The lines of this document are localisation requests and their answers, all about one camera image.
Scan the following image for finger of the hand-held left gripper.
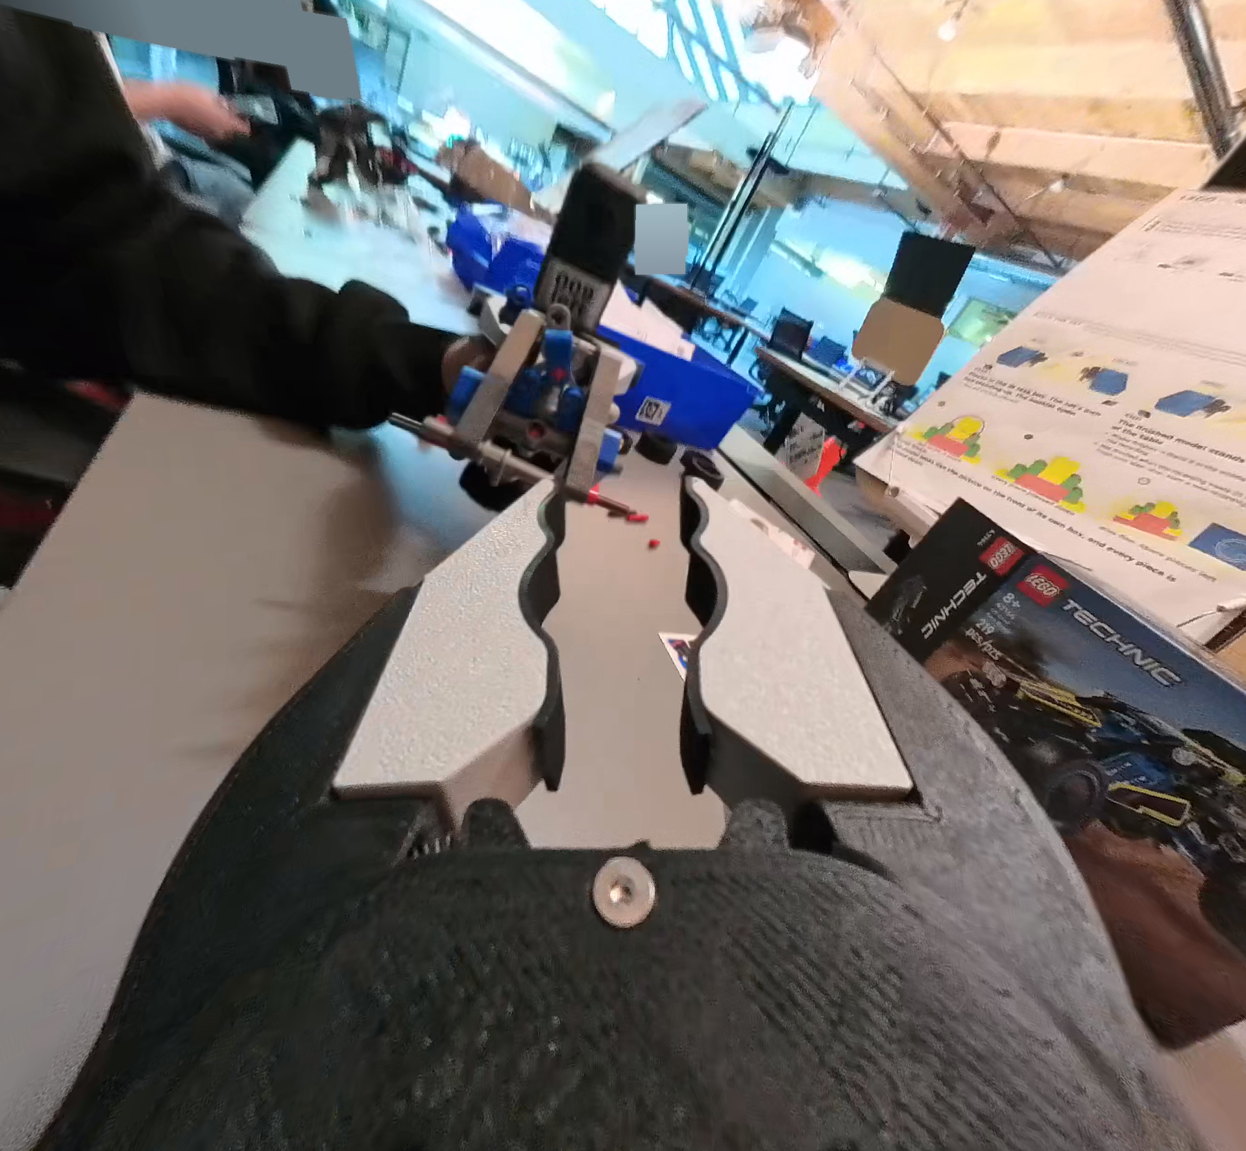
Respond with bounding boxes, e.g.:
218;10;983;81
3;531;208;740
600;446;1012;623
562;341;627;493
450;307;549;463

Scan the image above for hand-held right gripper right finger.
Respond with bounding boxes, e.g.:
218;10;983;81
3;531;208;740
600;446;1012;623
678;476;918;848

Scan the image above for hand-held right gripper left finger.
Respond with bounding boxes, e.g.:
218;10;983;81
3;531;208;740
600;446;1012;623
331;480;569;848

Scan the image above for blue grey lego model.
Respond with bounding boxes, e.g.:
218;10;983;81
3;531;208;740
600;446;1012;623
387;321;646;515

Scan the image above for person's left forearm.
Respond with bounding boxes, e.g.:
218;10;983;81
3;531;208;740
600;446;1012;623
145;195;466;438

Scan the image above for black lego set box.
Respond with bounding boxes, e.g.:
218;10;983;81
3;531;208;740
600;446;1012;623
865;497;1246;1054

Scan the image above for person's left hand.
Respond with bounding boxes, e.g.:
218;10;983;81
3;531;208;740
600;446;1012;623
440;332;500;395

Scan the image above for large blue plastic bin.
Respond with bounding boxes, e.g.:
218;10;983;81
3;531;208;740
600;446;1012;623
592;321;767;454

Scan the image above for small blue plastic bin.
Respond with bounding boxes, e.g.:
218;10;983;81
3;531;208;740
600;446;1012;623
445;199;558;298

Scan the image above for black red device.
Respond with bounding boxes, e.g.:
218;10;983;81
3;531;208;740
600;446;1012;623
309;102;393;190

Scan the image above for tan board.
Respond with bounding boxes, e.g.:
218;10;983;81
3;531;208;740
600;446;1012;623
853;297;946;376

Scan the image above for white instruction poster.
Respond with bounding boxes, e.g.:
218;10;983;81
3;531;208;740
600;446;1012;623
853;185;1246;632

